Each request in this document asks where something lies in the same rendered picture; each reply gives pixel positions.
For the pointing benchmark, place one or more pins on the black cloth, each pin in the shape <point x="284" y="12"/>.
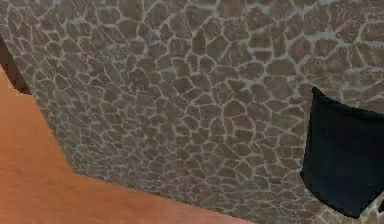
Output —
<point x="343" y="156"/>

